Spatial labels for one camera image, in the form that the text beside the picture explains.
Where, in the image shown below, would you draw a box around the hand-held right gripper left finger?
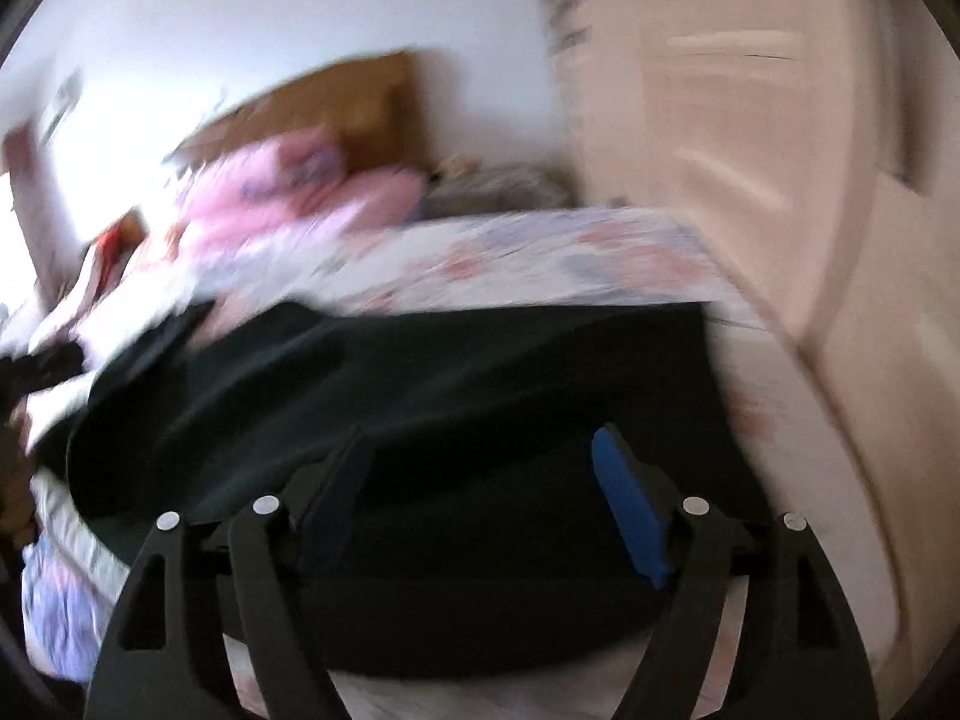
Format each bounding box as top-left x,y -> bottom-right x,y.
82,426 -> 380,720

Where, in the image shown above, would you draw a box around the black pants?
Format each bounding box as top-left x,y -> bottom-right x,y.
34,300 -> 773,680

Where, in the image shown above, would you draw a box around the pink pillow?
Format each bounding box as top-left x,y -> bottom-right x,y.
176,127 -> 425,256

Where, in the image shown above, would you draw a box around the red cloth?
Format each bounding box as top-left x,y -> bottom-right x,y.
94,214 -> 147,263

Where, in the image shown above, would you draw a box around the wooden headboard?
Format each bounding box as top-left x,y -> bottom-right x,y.
169,51 -> 428,181

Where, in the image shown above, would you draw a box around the purple floral sheet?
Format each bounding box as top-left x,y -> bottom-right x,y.
22,536 -> 113,680

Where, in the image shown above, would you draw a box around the floral bed cover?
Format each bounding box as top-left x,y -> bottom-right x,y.
19,206 -> 901,720

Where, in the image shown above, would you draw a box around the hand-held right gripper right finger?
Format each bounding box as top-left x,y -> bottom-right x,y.
591,424 -> 880,720

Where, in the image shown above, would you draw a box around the light wooden wardrobe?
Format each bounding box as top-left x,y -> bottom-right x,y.
536,0 -> 960,720

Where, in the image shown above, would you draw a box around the grey bedside seat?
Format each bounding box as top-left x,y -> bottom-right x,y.
424,157 -> 578,222

